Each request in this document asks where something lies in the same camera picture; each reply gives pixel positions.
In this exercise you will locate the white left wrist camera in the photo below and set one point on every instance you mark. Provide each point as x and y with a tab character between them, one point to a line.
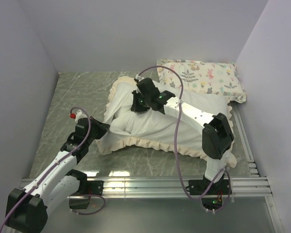
78	115

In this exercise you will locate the aluminium mounting rail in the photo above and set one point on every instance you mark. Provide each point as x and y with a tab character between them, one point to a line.
135	172

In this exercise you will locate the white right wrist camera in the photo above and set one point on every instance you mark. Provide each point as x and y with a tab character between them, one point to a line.
138	78

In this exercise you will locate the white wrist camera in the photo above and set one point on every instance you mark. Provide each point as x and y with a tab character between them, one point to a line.
78	115
138	78

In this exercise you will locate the right base electronics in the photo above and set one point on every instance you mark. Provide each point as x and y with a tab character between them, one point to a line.
213	204

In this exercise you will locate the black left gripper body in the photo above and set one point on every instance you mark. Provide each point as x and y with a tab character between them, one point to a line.
98	131

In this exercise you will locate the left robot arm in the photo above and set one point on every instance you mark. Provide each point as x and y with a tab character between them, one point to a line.
28	208

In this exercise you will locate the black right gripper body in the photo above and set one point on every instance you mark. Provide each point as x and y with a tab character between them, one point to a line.
141	102

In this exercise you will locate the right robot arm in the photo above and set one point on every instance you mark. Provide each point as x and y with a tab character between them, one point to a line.
217	136

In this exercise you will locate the black left base box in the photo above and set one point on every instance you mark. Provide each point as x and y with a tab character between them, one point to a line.
79	203

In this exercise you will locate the grey and cream ruffled pillowcase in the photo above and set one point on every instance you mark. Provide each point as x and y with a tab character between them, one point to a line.
145	143

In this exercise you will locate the white pillow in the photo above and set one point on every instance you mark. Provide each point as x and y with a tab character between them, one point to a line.
165	116

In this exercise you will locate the animal print pillow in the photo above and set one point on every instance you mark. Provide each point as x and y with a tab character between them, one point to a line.
203	77

